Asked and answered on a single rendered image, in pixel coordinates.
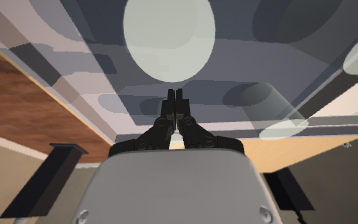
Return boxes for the clear glass jar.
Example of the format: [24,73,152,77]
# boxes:
[277,0,358,75]
[239,83,309,140]
[123,0,215,82]
[156,97,184,149]

